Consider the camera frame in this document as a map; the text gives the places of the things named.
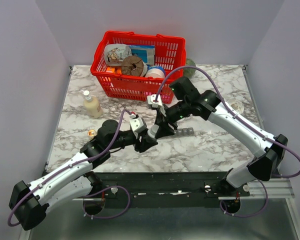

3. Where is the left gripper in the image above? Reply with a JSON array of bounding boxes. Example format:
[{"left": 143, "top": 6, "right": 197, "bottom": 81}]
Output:
[{"left": 107, "top": 128, "right": 159, "bottom": 154}]

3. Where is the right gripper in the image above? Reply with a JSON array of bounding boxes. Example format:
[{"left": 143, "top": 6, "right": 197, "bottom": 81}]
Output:
[{"left": 153, "top": 99, "right": 190, "bottom": 139}]

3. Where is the white pill bottle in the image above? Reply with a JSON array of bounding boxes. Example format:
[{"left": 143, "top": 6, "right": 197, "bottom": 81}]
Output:
[{"left": 145, "top": 124, "right": 159, "bottom": 141}]

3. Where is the grey weekly pill organizer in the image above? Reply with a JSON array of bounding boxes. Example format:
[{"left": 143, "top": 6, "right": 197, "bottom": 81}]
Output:
[{"left": 164, "top": 127, "right": 195, "bottom": 139}]

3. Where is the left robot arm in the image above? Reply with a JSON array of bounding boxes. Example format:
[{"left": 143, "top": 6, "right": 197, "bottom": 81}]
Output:
[{"left": 7, "top": 116, "right": 159, "bottom": 231}]

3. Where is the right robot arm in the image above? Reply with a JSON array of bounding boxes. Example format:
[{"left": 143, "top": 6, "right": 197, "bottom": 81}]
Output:
[{"left": 147, "top": 77, "right": 288, "bottom": 196}]

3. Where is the white blue tub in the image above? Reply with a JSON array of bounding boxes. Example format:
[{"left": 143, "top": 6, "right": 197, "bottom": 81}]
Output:
[{"left": 145, "top": 65, "right": 166, "bottom": 79}]

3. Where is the amber capsule bottle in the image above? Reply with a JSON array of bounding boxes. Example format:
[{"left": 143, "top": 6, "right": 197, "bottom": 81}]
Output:
[{"left": 87, "top": 129, "right": 98, "bottom": 140}]

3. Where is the green round melon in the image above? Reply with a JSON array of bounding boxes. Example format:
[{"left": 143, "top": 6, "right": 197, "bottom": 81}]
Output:
[{"left": 182, "top": 58, "right": 197, "bottom": 77}]

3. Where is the cream pump lotion bottle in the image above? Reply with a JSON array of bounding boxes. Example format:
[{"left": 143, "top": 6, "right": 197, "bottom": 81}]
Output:
[{"left": 83, "top": 90, "right": 103, "bottom": 119}]

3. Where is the red plastic shopping basket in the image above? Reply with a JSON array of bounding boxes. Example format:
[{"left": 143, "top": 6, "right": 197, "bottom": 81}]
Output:
[{"left": 90, "top": 31, "right": 186, "bottom": 104}]

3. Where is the brown round lid container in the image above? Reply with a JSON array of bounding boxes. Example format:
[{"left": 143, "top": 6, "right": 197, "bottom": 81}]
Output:
[{"left": 121, "top": 55, "right": 148, "bottom": 77}]

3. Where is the orange packet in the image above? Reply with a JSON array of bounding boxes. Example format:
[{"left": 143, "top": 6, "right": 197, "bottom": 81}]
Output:
[{"left": 106, "top": 66, "right": 122, "bottom": 75}]

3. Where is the blue carton box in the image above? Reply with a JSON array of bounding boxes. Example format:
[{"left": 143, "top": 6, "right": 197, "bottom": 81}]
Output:
[{"left": 128, "top": 45, "right": 156, "bottom": 66}]

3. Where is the dark patterned can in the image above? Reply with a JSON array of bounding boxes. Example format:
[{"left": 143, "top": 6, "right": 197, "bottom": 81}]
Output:
[{"left": 227, "top": 98, "right": 245, "bottom": 115}]

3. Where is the white snack pouch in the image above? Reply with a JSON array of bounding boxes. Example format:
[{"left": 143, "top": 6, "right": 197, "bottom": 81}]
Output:
[{"left": 104, "top": 43, "right": 132, "bottom": 67}]

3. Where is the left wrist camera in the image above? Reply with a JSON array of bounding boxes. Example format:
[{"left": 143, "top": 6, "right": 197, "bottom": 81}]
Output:
[{"left": 129, "top": 117, "right": 147, "bottom": 134}]

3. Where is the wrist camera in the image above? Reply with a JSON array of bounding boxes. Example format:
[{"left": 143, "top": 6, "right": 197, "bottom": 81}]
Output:
[
  {"left": 146, "top": 94, "right": 166, "bottom": 116},
  {"left": 129, "top": 117, "right": 147, "bottom": 134}
]

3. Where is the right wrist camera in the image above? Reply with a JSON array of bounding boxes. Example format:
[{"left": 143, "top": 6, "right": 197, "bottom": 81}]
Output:
[{"left": 146, "top": 94, "right": 166, "bottom": 116}]

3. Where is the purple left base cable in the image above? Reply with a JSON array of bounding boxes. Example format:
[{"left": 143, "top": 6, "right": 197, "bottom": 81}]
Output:
[{"left": 82, "top": 185, "right": 132, "bottom": 221}]

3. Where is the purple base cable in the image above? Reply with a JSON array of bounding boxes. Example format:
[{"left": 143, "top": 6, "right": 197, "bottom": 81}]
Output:
[
  {"left": 219, "top": 179, "right": 269, "bottom": 218},
  {"left": 82, "top": 185, "right": 132, "bottom": 221}
]

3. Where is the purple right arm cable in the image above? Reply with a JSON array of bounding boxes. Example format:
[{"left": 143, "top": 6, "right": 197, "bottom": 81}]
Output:
[{"left": 156, "top": 65, "right": 300, "bottom": 178}]

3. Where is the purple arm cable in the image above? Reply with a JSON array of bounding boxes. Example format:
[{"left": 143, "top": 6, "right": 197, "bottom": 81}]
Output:
[
  {"left": 156, "top": 65, "right": 300, "bottom": 178},
  {"left": 7, "top": 109, "right": 138, "bottom": 227}
]

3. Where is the black front rail frame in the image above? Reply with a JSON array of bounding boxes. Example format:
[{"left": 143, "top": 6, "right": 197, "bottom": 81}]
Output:
[{"left": 80, "top": 171, "right": 253, "bottom": 209}]

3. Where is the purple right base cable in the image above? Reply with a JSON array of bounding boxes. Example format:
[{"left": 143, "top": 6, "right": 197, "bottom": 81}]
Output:
[{"left": 219, "top": 179, "right": 269, "bottom": 218}]

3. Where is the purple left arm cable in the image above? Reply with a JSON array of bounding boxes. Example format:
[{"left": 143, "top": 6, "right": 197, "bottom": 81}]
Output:
[{"left": 7, "top": 109, "right": 138, "bottom": 227}]

